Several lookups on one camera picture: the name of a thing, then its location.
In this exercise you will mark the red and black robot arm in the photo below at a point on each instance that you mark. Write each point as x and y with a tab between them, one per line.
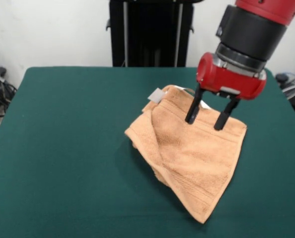
256	29

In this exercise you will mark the tan terry towel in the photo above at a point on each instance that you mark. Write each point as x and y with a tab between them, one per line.
194	153

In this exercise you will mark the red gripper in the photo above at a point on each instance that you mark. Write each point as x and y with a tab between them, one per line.
224	79

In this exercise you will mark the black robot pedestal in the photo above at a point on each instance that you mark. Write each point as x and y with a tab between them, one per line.
150	37

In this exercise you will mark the dark green table cloth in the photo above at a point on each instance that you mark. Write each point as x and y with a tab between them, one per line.
63	148

